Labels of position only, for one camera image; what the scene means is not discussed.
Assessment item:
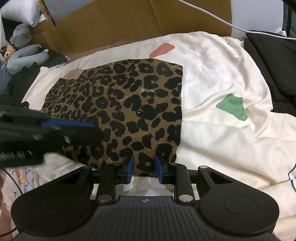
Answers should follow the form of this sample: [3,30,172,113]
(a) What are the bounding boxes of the grey blanket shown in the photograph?
[0,65,11,95]

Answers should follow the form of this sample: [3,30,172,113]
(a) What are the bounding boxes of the brown cardboard sheet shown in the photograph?
[30,1,232,61]

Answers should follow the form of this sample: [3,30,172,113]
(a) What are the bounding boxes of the folded black garment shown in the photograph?
[244,34,295,116]

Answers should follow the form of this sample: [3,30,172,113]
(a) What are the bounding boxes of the leopard print garment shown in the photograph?
[42,59,183,177]

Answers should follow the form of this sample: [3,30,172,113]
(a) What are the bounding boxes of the black clothes pile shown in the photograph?
[1,50,68,106]

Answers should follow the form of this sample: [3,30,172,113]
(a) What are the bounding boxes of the cream bear print bedsheet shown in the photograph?
[1,32,295,240]

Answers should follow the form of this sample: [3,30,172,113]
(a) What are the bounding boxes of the grey neck pillow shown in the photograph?
[6,44,49,76]

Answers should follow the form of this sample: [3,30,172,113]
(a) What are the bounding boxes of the thin black cable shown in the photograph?
[0,169,26,235]

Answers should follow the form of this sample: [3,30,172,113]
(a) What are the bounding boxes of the white pillow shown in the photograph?
[1,0,41,27]

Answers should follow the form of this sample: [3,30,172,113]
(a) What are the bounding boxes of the clear plastic bag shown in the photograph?
[10,24,32,49]

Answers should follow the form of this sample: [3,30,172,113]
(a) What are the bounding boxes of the white cable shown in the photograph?
[179,0,296,41]

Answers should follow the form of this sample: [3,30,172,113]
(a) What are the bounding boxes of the small leopard plush toy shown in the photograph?
[1,45,16,61]

